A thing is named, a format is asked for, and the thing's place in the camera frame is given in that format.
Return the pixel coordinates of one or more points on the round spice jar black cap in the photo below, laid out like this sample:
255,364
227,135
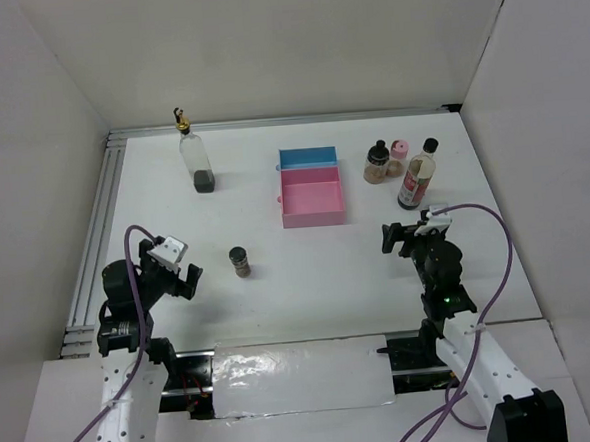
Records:
376,163

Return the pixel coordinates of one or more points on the small pepper shaker black lid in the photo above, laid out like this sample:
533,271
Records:
239,259

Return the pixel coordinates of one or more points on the blue plastic drawer box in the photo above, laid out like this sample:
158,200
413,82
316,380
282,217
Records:
297,159

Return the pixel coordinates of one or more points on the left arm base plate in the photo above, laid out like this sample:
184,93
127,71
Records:
189,388

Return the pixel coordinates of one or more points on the glass oil bottle gold spout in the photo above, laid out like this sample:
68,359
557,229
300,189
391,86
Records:
194,155

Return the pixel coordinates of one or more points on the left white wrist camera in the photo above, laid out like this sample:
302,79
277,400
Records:
169,253

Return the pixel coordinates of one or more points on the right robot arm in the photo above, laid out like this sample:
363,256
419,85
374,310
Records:
513,408

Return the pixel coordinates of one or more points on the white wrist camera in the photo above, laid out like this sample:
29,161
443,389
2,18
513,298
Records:
434,218
169,253

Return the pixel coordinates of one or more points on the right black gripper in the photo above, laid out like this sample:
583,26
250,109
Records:
398,233

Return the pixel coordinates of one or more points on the spice jar pink cap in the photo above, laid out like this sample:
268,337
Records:
397,158

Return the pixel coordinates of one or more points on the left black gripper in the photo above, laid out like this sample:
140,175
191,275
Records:
149,262

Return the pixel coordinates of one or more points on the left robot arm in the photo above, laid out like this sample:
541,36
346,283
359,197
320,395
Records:
135,365

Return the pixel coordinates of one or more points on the aluminium rail frame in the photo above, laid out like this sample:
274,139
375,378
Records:
78,335

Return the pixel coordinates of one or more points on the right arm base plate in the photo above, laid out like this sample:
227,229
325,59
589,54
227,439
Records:
413,369

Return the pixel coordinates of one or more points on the soy sauce bottle red label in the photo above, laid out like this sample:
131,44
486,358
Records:
417,176

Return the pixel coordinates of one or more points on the pink plastic drawer box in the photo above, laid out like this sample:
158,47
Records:
311,197

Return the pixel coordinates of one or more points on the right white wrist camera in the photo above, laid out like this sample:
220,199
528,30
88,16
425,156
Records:
434,218

